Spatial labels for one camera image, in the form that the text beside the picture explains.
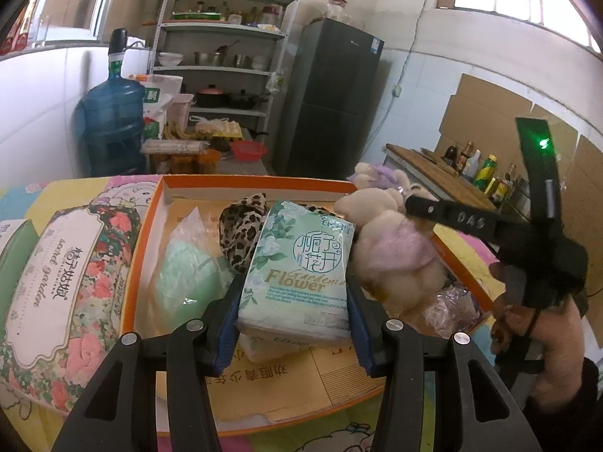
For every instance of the grey counter cabinet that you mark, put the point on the grey counter cabinet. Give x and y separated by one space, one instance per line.
390 160

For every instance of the blue water jug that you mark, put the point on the blue water jug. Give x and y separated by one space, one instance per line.
110 122

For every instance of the person's right forearm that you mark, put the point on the person's right forearm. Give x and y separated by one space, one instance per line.
579 409

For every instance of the black pot red lid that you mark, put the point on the black pot red lid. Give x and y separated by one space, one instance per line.
210 96

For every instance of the green cloth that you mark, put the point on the green cloth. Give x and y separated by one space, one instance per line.
188 273

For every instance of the white green flour bag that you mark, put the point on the white green flour bag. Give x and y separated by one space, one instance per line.
158 96

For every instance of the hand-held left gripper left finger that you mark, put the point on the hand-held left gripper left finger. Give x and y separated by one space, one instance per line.
226 329

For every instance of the wooden cutting board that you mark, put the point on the wooden cutting board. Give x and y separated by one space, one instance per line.
424 162

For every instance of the aluminium sliding window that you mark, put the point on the aluminium sliding window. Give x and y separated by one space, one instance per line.
106 4

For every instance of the metal bowl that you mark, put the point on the metal bowl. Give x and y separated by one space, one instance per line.
207 59

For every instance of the bunch of bananas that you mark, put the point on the bunch of bananas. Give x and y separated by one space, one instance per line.
176 132

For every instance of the beige plush toy purple hat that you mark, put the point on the beige plush toy purple hat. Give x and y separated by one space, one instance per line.
377 176

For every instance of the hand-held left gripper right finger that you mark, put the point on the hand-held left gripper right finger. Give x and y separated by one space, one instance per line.
362 334

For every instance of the egg tray in bag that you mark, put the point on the egg tray in bag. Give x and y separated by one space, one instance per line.
219 128

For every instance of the green tissue box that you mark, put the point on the green tissue box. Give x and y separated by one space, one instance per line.
14 249

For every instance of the green tray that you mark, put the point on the green tray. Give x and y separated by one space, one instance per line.
198 15

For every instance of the red plastic bowl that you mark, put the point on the red plastic bowl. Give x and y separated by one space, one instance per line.
248 149

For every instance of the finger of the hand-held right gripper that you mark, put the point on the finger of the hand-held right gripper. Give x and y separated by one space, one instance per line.
452 219

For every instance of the clear drinking glass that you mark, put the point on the clear drinking glass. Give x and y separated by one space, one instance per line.
42 33

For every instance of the beige plush toy pink dress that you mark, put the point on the beige plush toy pink dress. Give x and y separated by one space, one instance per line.
391 249

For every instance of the white bowl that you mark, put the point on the white bowl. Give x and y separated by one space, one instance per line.
170 59

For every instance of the black wok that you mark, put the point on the black wok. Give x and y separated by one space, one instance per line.
245 100

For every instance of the cardboard sheet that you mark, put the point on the cardboard sheet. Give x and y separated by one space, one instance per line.
490 113

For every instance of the red label oil bottle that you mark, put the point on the red label oil bottle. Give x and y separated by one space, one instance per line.
19 33

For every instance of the row of condiment bottles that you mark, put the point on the row of condiment bottles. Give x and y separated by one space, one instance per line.
485 172

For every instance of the orange food jar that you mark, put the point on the orange food jar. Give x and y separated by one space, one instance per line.
209 162

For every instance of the orange cardboard box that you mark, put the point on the orange cardboard box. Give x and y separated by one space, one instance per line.
301 386

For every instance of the person's right hand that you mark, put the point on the person's right hand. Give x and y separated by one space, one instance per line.
556 339

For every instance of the leopard print cloth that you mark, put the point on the leopard print cloth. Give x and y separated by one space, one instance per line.
240 230

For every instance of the glass jar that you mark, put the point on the glass jar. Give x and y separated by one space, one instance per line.
338 11

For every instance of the pink plastic container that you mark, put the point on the pink plastic container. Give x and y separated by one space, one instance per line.
180 108

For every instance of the pack of clear food tubs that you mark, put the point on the pack of clear food tubs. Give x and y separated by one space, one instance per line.
174 147

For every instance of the black water pump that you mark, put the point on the black water pump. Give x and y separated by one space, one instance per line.
117 42

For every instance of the floral tissue box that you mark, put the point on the floral tissue box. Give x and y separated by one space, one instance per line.
70 268

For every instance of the dark refrigerator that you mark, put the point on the dark refrigerator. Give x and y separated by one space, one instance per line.
325 117

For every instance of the green floral tissue pack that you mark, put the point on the green floral tissue pack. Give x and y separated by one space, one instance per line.
297 268

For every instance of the grey metal shelf rack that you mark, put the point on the grey metal shelf rack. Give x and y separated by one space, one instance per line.
212 70

